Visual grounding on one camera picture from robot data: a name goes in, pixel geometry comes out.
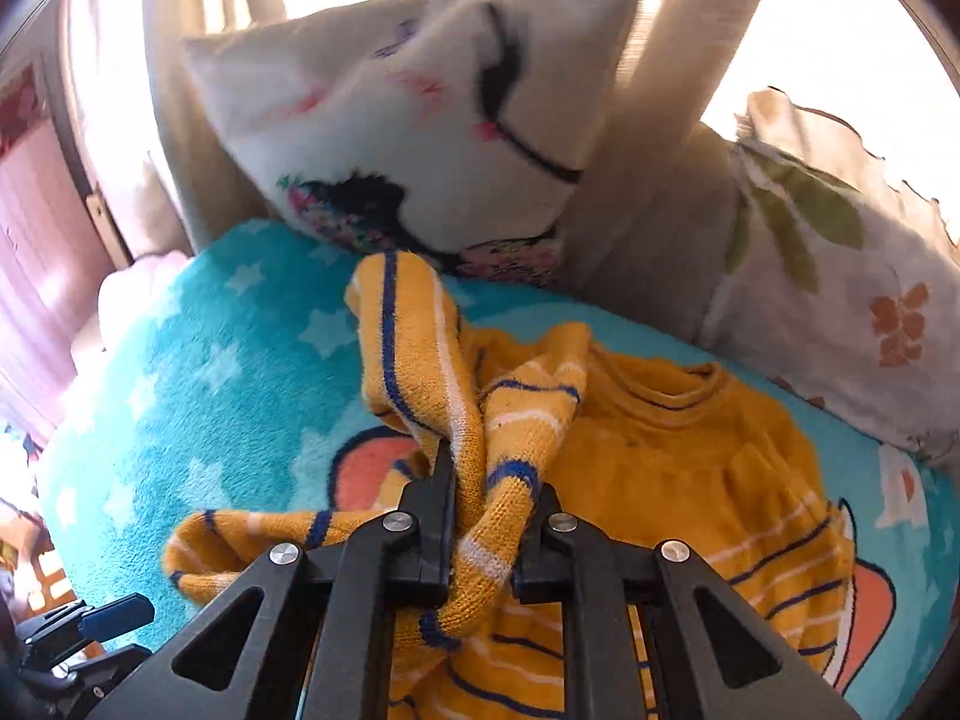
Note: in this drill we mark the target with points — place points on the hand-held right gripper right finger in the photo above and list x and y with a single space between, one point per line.
536 555

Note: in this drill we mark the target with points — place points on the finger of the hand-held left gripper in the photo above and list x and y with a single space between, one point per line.
105 667
112 613

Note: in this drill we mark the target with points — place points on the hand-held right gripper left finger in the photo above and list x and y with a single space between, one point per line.
442 540

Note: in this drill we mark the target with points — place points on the yellow striped knit sweater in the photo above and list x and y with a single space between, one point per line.
675 465

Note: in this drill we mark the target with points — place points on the teal printed fleece blanket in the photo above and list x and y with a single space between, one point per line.
225 360

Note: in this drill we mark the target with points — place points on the reddish wooden door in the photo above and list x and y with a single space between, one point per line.
37 240

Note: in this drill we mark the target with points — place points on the white pillow with leaf print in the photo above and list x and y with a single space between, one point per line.
810 277

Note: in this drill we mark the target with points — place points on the white pillow with silhouette print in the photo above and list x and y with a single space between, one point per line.
390 135

